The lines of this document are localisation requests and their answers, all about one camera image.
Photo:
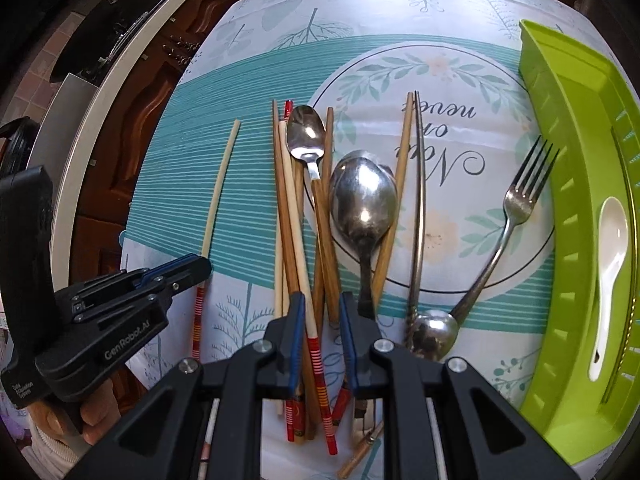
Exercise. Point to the wooden chopstick red end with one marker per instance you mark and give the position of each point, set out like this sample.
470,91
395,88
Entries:
402,150

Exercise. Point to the leaf print tablecloth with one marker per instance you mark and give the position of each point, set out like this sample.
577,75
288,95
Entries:
225,185

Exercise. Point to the wooden chopstick metal ferrule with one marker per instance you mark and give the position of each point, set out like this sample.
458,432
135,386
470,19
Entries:
360,455

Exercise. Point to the large metal spoon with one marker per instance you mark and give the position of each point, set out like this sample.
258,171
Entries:
362,200

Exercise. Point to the cream chopstick red striped end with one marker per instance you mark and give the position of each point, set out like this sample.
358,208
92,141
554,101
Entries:
297,240
220,195

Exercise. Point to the dark brown wooden chopstick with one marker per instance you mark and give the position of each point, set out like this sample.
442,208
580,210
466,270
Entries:
322,230

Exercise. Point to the green plastic utensil tray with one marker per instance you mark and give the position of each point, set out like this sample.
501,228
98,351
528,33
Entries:
565,210

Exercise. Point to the plain wooden chopstick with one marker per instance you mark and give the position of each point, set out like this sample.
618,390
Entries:
329,130
276,170

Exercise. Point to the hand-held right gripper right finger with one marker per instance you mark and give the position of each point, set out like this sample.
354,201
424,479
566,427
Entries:
348,345

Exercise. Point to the brown wooden cabinet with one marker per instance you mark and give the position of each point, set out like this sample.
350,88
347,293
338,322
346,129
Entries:
145,125

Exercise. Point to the small metal spoon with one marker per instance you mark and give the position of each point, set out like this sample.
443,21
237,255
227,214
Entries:
305,130

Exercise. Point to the person's left hand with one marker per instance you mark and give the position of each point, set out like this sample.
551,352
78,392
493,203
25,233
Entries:
97,410

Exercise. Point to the black basket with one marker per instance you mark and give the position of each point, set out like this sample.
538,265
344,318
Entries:
15,145

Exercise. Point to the person's left forearm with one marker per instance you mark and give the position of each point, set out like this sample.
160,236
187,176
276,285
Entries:
55,455

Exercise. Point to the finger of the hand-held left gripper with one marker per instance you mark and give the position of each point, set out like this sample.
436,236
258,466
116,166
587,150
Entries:
192,266
150,296

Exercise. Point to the red striped tip chopstick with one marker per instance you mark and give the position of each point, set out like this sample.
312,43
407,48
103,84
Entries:
288,110

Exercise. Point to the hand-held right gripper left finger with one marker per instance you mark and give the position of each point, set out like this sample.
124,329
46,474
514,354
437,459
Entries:
296,345

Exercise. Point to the metal fork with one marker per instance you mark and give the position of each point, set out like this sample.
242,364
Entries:
517,205

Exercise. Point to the beige countertop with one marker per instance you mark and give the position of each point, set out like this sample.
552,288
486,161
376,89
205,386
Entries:
90,150

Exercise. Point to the white plastic spoon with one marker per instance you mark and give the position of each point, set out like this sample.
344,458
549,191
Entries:
612,230

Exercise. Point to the stainless steel panel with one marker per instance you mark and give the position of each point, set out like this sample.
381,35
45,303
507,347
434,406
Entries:
65,105

